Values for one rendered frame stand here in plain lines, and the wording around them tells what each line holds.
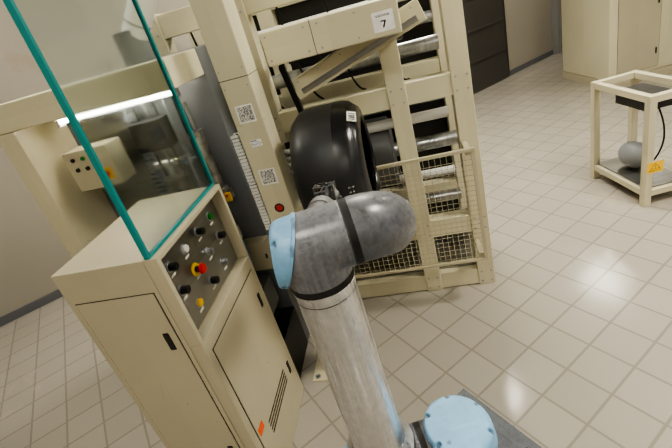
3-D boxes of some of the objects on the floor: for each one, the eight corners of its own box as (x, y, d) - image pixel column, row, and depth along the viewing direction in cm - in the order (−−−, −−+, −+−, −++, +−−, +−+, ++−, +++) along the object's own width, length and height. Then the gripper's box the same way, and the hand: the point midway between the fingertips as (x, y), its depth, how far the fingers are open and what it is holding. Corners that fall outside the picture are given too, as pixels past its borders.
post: (326, 371, 234) (119, -181, 131) (329, 353, 246) (141, -167, 143) (348, 369, 232) (155, -196, 129) (350, 350, 244) (174, -181, 141)
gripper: (332, 190, 131) (340, 171, 151) (305, 195, 133) (317, 176, 152) (339, 215, 133) (346, 193, 153) (312, 220, 135) (323, 197, 155)
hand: (333, 192), depth 153 cm, fingers closed
